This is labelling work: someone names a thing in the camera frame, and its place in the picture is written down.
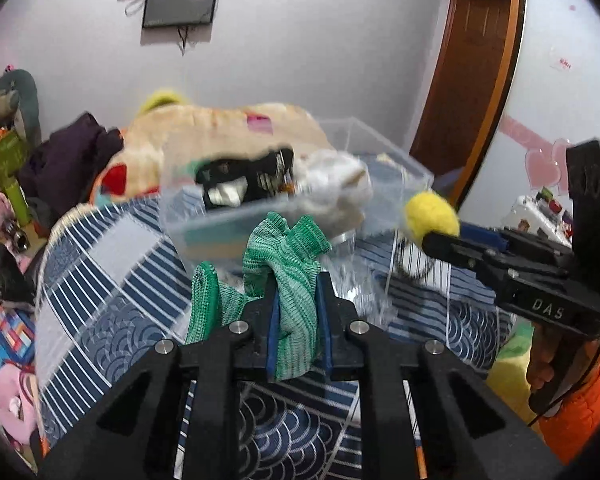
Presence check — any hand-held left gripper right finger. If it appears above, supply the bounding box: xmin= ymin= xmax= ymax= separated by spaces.
xmin=315 ymin=271 xmax=567 ymax=480

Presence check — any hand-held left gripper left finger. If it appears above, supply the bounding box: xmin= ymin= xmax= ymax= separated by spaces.
xmin=39 ymin=280 xmax=282 ymax=480

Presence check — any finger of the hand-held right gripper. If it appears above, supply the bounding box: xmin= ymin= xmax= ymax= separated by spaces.
xmin=458 ymin=223 xmax=510 ymax=253
xmin=422 ymin=231 xmax=507 ymax=282

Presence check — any yellow pom-pom ball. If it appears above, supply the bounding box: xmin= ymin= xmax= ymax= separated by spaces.
xmin=402 ymin=190 xmax=462 ymax=247

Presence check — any green knitted glove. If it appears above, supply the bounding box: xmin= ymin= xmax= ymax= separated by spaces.
xmin=184 ymin=212 xmax=333 ymax=381

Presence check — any clear plastic storage box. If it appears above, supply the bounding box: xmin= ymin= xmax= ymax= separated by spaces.
xmin=158 ymin=116 xmax=436 ymax=328

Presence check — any person's right forearm orange sleeve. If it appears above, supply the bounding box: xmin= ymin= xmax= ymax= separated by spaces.
xmin=537 ymin=347 xmax=600 ymax=467

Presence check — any person's right hand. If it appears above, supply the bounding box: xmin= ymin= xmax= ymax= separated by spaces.
xmin=526 ymin=322 xmax=569 ymax=387

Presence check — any white printed box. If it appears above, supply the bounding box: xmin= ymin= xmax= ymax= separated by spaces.
xmin=500 ymin=186 xmax=576 ymax=248

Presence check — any yellow cloth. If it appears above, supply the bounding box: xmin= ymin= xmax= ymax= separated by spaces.
xmin=484 ymin=324 xmax=537 ymax=418

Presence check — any white fluffy plush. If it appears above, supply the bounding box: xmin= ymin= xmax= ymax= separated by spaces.
xmin=291 ymin=150 xmax=373 ymax=241

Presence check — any black and white cloth item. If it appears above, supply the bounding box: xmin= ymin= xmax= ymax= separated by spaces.
xmin=194 ymin=146 xmax=296 ymax=209

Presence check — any blue patchwork bedspread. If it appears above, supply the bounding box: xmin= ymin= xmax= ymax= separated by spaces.
xmin=32 ymin=152 xmax=518 ymax=480

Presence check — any brown wooden door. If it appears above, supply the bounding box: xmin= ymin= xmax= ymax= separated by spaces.
xmin=409 ymin=0 xmax=527 ymax=206

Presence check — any beige patterned plush blanket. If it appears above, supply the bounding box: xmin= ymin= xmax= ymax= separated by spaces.
xmin=91 ymin=103 xmax=331 ymax=206

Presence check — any colourful picture book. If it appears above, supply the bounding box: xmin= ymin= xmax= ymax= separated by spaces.
xmin=0 ymin=302 xmax=37 ymax=366

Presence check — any dark purple garment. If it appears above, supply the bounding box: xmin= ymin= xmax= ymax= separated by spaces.
xmin=17 ymin=112 xmax=126 ymax=211

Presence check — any pink plush slipper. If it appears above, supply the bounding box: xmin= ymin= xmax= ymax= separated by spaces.
xmin=0 ymin=364 xmax=39 ymax=447

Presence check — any black pointed bag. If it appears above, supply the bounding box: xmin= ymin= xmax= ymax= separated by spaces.
xmin=0 ymin=237 xmax=36 ymax=306

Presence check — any grey stuffed toy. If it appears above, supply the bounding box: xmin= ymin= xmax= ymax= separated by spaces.
xmin=0 ymin=67 xmax=43 ymax=143

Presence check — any black ring band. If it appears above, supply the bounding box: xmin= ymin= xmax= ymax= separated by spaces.
xmin=393 ymin=234 xmax=433 ymax=282

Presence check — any pink heart wall decoration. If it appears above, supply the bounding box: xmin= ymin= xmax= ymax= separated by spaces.
xmin=500 ymin=114 xmax=575 ymax=192

